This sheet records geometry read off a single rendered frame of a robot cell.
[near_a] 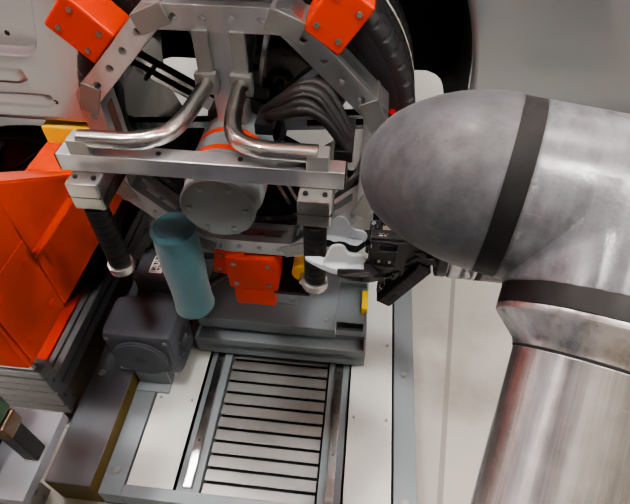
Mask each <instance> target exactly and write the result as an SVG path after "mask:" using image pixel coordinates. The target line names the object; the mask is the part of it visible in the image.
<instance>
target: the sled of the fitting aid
mask: <svg viewBox="0 0 630 504"><path fill-rule="evenodd" d="M368 290H369V283H361V282H356V281H352V280H349V279H345V278H342V277H341V281H340V291H339V302H338V312H337V322H336V333H335V338H328V337H317V336H306V335H296V334H285V333H274V332H264V331H253V330H242V329H231V328H221V327H210V326H200V325H199V323H198V326H197V330H196V333H195V336H194V337H195V340H196V343H197V346H198V349H199V350H202V351H213V352H223V353H233V354H244V355H254V356H264V357H275V358H285V359H296V360H306V361H316V362H327V363H337V364H347V365H358V366H364V360H365V353H366V332H367V311H368Z"/></svg>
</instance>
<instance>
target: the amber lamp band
mask: <svg viewBox="0 0 630 504"><path fill-rule="evenodd" d="M8 410H9V413H8V415H7V417H6V419H5V420H4V422H3V424H2V426H1V427H0V438H4V439H12V438H13V436H14V434H15V432H16V431H17V429H18V427H19V425H20V423H21V421H22V417H21V416H20V415H19V414H18V413H17V412H16V411H15V410H14V409H10V408H8Z"/></svg>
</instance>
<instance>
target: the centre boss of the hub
mask: <svg viewBox="0 0 630 504"><path fill-rule="evenodd" d="M293 78H294V77H293V75H292V73H291V72H290V71H288V70H287V69H285V68H281V67H276V68H273V69H271V70H270V71H269V72H268V74H267V76H266V79H268V80H269V81H271V82H273V83H274V84H275V85H276V86H277V87H279V88H282V87H283V86H284V85H285V84H287V83H288V82H289V81H290V80H292V79H293Z"/></svg>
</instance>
